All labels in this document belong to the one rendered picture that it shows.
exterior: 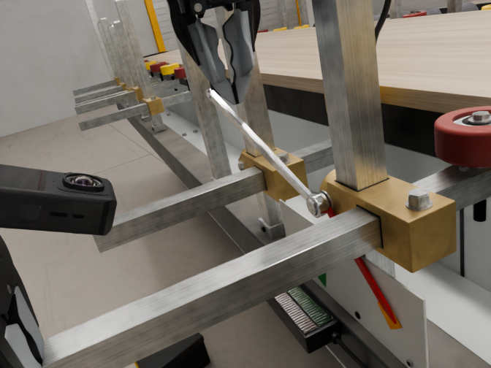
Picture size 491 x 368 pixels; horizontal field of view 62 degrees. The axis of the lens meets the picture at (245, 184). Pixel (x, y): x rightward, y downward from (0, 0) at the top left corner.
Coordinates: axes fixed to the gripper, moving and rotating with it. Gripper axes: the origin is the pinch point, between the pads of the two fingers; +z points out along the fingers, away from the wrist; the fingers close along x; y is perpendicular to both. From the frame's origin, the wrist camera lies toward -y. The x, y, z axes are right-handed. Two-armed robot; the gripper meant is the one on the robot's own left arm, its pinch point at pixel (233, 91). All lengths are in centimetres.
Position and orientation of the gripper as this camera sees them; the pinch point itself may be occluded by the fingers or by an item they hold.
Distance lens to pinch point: 45.5
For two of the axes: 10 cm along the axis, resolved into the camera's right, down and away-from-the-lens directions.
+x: 9.6, -2.7, 0.8
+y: 1.7, 3.5, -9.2
